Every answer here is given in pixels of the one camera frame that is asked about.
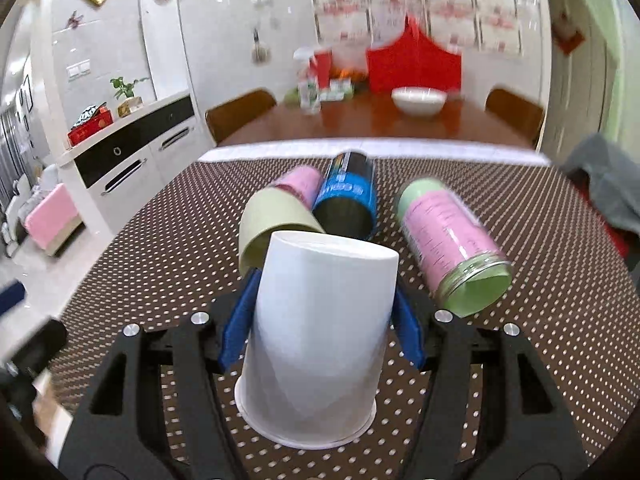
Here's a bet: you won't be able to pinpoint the wall calendar sheets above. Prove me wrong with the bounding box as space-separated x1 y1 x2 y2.
305 0 531 59

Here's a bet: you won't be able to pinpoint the red carton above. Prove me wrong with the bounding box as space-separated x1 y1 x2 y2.
310 50 334 92

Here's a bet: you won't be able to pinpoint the brown polka dot tablecloth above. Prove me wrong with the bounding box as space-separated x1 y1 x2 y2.
44 154 635 480

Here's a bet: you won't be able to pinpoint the blue and black can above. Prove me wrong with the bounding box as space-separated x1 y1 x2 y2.
312 150 378 242

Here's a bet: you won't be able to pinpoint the red paper bag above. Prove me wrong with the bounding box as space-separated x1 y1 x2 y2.
366 16 463 95

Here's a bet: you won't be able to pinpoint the white paper cup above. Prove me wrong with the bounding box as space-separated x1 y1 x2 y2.
234 231 400 448

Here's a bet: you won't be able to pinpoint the spray bottle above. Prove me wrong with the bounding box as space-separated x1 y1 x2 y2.
293 48 322 114

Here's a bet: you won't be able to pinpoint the olive green cup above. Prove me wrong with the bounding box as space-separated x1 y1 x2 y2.
238 187 327 277

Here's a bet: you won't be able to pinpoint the brown wooden chair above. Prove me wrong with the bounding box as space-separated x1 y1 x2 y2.
484 88 546 148
205 88 278 145

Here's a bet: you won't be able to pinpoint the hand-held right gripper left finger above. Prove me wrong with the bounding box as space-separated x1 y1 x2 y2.
59 266 265 480

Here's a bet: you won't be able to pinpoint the white and black sideboard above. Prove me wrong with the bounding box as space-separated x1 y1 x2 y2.
54 91 213 235

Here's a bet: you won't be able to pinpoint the white bowl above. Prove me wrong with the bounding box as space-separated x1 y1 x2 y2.
391 87 447 116

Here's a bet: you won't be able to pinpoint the wooden dining table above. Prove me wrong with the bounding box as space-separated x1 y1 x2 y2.
214 91 537 151

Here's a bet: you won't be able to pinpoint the pink stool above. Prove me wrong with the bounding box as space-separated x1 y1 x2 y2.
24 183 81 257

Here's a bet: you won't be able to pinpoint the pink cup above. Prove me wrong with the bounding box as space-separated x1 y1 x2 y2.
273 166 322 211

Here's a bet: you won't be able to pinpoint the pink and green can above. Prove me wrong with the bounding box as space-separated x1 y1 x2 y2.
395 176 514 317

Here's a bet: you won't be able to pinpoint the red gift box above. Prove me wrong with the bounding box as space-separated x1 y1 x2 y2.
67 103 115 147

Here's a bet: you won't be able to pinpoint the red door hanging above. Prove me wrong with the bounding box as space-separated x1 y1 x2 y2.
554 10 587 57

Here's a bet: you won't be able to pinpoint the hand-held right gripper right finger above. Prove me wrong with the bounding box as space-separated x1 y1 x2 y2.
390 291 590 480

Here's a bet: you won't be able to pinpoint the grey cloth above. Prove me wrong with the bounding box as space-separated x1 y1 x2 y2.
560 132 640 237

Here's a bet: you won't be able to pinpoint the potted green plant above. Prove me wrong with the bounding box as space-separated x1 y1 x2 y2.
110 76 151 119

